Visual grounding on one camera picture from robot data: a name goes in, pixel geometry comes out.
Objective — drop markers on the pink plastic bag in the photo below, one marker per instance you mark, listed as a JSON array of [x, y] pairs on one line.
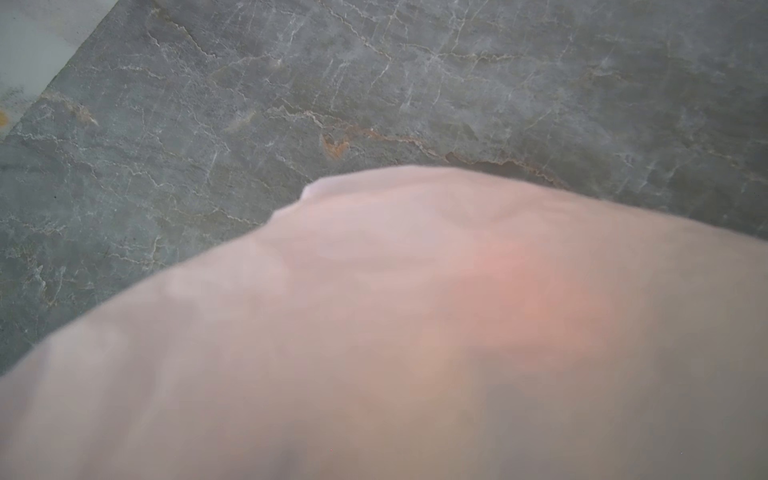
[[416, 323]]

